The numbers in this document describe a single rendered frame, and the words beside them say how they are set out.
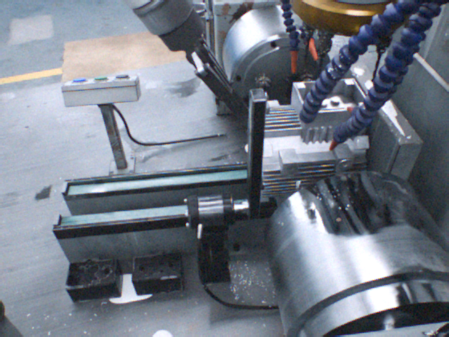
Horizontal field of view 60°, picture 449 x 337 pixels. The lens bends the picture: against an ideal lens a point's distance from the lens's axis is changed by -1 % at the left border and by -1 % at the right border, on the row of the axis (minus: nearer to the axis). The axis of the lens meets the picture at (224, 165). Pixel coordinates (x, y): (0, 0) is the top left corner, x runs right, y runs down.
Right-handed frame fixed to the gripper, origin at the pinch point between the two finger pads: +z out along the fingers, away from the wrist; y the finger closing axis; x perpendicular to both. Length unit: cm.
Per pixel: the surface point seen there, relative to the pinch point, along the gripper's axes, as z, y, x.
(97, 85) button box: -12.1, 15.9, 27.1
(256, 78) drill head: 6.2, 13.9, -4.3
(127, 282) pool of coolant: 13.3, -19.1, 37.3
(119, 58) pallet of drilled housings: 53, 207, 98
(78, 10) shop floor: 39, 343, 153
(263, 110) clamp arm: -10.8, -21.1, -7.4
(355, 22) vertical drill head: -11.6, -14.7, -23.5
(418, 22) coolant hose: -16.7, -28.5, -26.6
